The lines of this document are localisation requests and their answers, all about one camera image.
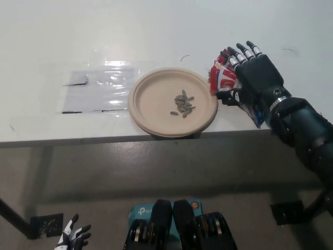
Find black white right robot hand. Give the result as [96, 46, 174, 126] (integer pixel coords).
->
[217, 41, 289, 108]

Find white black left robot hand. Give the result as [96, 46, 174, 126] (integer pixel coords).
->
[56, 214, 92, 250]

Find red blue sunflower seed bag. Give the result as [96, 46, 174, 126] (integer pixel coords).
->
[208, 48, 268, 129]

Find grey sunflower seed pile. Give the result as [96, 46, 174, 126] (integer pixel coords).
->
[170, 89, 197, 118]

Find beige paper plate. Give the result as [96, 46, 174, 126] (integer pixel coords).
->
[127, 67, 219, 135]
[135, 108, 219, 138]

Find teal router box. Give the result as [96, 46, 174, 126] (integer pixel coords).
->
[127, 199, 203, 235]

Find clear plastic sheet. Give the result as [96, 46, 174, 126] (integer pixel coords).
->
[56, 67, 140, 115]

